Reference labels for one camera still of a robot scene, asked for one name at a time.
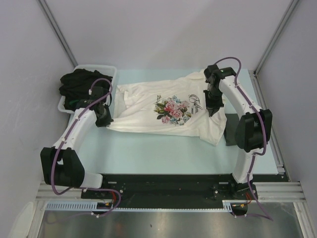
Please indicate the white plastic basket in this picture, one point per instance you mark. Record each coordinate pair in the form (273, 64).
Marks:
(104, 69)

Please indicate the white floral t-shirt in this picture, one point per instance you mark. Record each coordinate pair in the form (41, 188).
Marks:
(170, 107)

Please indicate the black t-shirt pile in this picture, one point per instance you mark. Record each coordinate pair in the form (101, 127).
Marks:
(75, 86)

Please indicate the folded dark grey t-shirt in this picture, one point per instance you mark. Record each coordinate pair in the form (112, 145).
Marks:
(232, 121)

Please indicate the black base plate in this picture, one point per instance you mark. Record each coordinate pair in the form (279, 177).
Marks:
(168, 191)

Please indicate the white slotted cable duct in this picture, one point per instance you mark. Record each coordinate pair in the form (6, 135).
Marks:
(102, 207)

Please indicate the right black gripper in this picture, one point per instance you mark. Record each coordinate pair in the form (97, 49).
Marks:
(213, 107)

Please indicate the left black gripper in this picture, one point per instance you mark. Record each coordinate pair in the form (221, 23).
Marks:
(106, 122)

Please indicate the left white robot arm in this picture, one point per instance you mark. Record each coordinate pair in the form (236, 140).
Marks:
(61, 164)

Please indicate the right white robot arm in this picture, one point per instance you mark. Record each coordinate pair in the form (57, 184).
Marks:
(254, 127)

